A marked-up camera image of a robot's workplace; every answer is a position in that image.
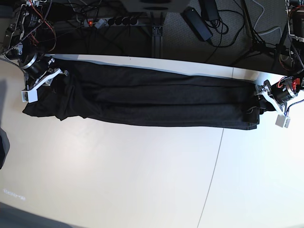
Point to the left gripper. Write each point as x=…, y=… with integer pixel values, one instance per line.
x=277, y=96

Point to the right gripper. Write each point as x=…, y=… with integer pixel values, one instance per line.
x=37, y=66

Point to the dark grey T-shirt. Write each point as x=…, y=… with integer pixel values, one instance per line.
x=144, y=97

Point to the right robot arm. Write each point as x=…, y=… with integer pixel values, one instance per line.
x=30, y=36

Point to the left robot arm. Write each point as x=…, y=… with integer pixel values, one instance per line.
x=295, y=35

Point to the black object at left edge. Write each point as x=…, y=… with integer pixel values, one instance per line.
x=4, y=147

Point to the black power adapter brick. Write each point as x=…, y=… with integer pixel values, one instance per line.
x=197, y=25

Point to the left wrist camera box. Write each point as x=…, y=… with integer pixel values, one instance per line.
x=282, y=121

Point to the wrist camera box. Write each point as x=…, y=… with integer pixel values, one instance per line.
x=282, y=121
x=29, y=96

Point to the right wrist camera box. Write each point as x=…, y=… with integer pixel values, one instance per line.
x=29, y=96

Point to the power strip with red switch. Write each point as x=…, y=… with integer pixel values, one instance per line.
x=110, y=22

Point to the grey base plate at top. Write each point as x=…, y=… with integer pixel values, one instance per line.
x=155, y=5

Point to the aluminium frame post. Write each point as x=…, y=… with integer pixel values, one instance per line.
x=157, y=34

